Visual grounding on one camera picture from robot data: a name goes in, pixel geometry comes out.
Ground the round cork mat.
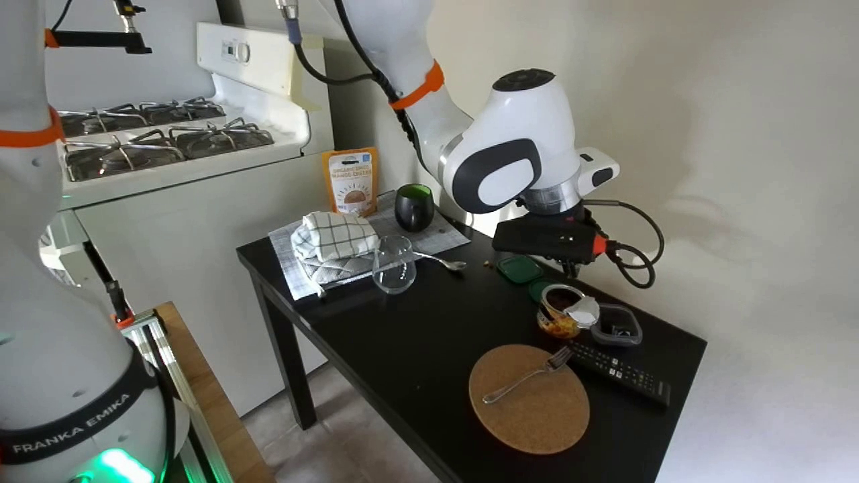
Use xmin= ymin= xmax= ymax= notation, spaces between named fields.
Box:
xmin=466 ymin=344 xmax=591 ymax=457

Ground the grey placemat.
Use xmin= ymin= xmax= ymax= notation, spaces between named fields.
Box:
xmin=269 ymin=206 xmax=466 ymax=300

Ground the white gas stove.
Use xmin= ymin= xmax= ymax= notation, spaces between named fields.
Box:
xmin=45 ymin=24 xmax=329 ymax=413

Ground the green lid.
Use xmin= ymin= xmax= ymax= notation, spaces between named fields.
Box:
xmin=496 ymin=255 xmax=541 ymax=287

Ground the clear glass bowl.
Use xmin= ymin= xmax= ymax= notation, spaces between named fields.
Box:
xmin=372 ymin=260 xmax=415 ymax=296

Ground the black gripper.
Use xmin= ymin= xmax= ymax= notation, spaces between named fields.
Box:
xmin=492 ymin=216 xmax=610 ymax=267

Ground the black mug green inside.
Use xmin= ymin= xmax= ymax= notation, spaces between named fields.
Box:
xmin=395 ymin=182 xmax=435 ymax=233

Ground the silver spoon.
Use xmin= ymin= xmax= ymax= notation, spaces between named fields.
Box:
xmin=420 ymin=253 xmax=466 ymax=275

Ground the small dark bean container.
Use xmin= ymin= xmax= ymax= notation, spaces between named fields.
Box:
xmin=591 ymin=304 xmax=643 ymax=346

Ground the orange food pouch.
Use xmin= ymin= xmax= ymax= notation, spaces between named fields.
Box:
xmin=322 ymin=147 xmax=377 ymax=216

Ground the silver fork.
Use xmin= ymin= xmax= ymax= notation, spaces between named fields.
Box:
xmin=481 ymin=348 xmax=572 ymax=405

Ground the wooden board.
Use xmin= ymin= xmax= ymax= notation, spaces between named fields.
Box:
xmin=155 ymin=304 xmax=277 ymax=483

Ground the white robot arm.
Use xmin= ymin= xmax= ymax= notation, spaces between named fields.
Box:
xmin=0 ymin=0 xmax=619 ymax=483

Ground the white checkered dish towel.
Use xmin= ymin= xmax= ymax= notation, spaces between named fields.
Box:
xmin=289 ymin=213 xmax=377 ymax=264

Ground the black table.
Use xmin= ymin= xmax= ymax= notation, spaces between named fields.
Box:
xmin=238 ymin=230 xmax=705 ymax=483

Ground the black remote control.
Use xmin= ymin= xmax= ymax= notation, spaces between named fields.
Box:
xmin=569 ymin=344 xmax=674 ymax=407

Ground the black camera stand bar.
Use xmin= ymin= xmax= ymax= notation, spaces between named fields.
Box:
xmin=43 ymin=30 xmax=152 ymax=53

